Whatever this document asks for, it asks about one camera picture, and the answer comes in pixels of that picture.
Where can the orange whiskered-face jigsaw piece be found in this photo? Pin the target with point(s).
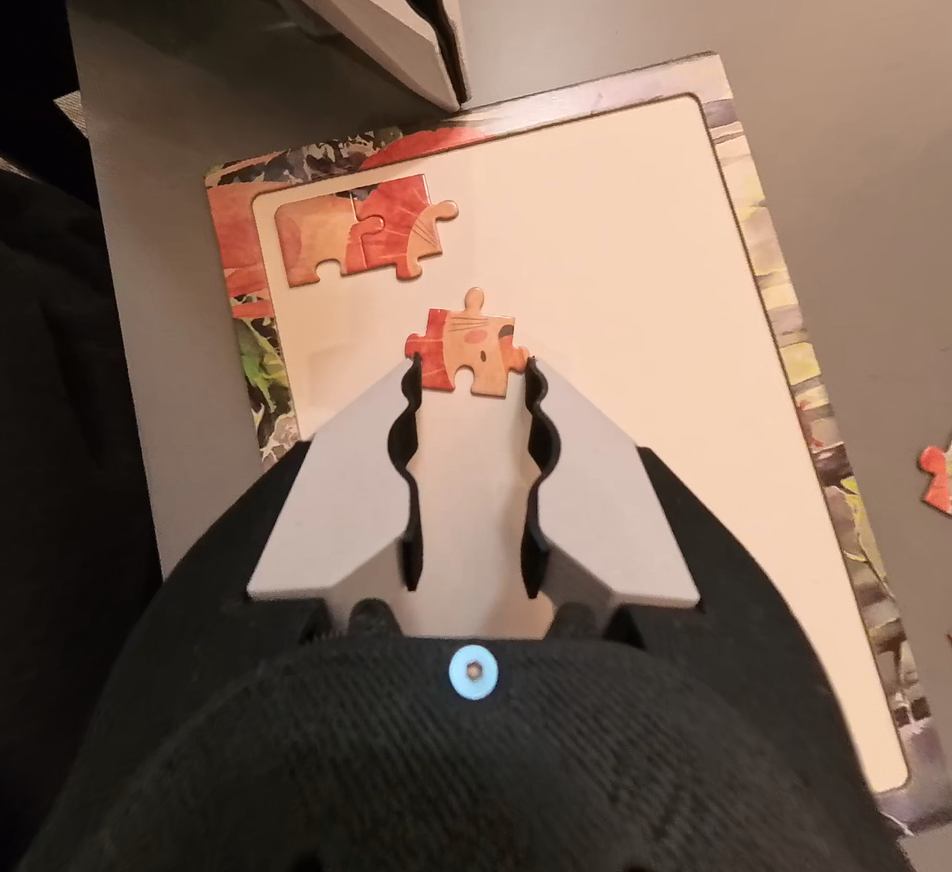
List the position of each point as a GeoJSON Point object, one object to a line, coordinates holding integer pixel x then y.
{"type": "Point", "coordinates": [476, 347]}

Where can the red fan-patterned jigsaw piece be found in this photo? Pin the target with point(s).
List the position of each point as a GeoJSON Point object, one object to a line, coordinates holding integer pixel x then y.
{"type": "Point", "coordinates": [401, 225]}

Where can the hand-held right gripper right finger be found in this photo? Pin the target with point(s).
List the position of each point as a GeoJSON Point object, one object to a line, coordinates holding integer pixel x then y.
{"type": "Point", "coordinates": [617, 522]}

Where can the pile of jigsaw puzzle pieces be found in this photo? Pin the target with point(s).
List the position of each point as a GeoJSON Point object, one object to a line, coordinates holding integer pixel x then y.
{"type": "Point", "coordinates": [938, 478]}

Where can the jigsaw puzzle frame board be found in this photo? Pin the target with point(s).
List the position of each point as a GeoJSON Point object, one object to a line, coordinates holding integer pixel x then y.
{"type": "Point", "coordinates": [632, 366]}

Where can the orange corner jigsaw piece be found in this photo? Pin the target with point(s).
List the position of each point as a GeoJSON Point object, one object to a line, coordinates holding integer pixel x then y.
{"type": "Point", "coordinates": [312, 239]}

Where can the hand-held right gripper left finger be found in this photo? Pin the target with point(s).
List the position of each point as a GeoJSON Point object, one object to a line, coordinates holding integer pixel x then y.
{"type": "Point", "coordinates": [335, 515]}

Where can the person's black clothing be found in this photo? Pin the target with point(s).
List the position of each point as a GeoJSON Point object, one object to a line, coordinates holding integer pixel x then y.
{"type": "Point", "coordinates": [52, 440]}

